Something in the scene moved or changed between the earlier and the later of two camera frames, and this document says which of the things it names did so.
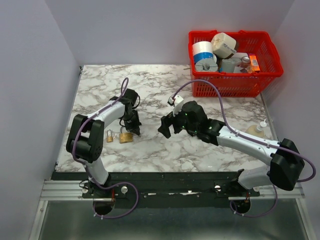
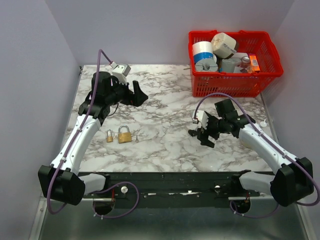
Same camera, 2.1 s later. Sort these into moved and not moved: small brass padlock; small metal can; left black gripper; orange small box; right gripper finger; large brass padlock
Moved: left black gripper; right gripper finger
Not moved: orange small box; small brass padlock; small metal can; large brass padlock
